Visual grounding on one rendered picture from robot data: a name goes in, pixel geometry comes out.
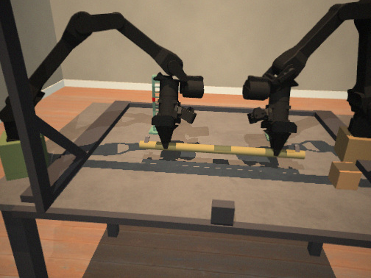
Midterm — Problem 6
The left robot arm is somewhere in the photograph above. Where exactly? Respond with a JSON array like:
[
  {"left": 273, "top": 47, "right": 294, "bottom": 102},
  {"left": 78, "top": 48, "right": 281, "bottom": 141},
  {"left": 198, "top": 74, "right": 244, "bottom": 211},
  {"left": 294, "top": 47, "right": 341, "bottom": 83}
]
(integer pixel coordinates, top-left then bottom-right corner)
[{"left": 0, "top": 12, "right": 204, "bottom": 142}]

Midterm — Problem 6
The black metal frame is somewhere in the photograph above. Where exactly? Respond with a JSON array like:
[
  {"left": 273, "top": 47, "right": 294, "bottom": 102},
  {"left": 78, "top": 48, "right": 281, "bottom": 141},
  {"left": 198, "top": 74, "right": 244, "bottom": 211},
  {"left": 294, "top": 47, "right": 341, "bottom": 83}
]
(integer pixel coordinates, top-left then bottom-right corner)
[{"left": 0, "top": 0, "right": 87, "bottom": 213}]

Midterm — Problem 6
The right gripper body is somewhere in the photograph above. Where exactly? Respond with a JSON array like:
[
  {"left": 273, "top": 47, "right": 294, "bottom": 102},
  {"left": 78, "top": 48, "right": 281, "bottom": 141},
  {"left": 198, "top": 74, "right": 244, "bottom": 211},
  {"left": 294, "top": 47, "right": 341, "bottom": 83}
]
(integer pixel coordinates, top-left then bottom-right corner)
[{"left": 261, "top": 101, "right": 297, "bottom": 133}]

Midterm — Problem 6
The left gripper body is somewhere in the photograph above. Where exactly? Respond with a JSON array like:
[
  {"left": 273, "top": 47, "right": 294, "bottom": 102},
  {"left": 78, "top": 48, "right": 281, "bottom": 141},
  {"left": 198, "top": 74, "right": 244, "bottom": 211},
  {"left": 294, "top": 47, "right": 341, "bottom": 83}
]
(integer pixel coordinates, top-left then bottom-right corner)
[{"left": 152, "top": 96, "right": 181, "bottom": 126}]

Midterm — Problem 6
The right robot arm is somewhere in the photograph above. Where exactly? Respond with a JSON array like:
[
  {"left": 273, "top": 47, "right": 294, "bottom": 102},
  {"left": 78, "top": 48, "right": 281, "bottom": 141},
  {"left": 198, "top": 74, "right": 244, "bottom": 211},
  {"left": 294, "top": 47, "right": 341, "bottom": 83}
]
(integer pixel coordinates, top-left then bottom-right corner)
[{"left": 242, "top": 0, "right": 371, "bottom": 138}]

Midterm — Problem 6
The brown cardboard box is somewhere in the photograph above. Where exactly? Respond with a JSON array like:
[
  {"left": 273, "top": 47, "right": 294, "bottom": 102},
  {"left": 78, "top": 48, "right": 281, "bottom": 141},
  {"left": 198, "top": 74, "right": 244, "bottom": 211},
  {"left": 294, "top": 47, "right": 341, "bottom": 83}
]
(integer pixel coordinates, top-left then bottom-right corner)
[{"left": 328, "top": 162, "right": 362, "bottom": 190}]

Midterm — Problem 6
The long yellow rod with olive band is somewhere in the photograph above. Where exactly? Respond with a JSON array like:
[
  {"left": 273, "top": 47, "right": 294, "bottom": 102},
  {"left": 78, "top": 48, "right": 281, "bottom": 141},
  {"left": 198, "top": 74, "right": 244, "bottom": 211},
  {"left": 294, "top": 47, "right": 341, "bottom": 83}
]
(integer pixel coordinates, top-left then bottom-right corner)
[{"left": 139, "top": 135, "right": 305, "bottom": 160}]

